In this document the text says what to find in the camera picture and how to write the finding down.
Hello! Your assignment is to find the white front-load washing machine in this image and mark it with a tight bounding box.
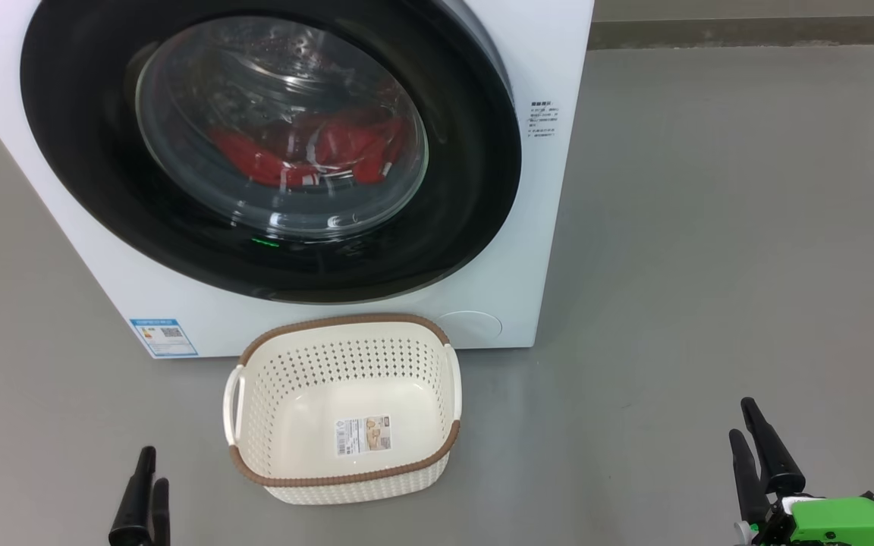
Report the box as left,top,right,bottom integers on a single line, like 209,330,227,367
0,0,596,359

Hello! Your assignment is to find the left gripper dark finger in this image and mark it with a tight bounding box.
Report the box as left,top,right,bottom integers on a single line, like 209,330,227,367
108,446,158,546
150,478,171,546

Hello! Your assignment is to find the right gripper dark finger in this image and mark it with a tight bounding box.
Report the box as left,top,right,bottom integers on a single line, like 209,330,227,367
728,428,772,529
740,397,806,498

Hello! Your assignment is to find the small printed text label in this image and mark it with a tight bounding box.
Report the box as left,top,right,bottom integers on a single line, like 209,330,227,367
527,99,560,140

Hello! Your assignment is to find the blue energy label sticker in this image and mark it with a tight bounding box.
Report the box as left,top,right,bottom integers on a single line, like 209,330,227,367
130,318,200,359

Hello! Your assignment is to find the red and white garment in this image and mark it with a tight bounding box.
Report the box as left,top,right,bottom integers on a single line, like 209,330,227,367
209,106,412,189

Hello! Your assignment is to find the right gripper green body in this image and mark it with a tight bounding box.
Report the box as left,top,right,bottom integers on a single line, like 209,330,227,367
736,494,874,546

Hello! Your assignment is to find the round white filter cover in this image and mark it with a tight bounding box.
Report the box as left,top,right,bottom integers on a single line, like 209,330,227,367
437,309,504,350

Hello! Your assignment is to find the cream perforated laundry basket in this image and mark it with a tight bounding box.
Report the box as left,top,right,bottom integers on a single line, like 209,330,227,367
223,313,463,506

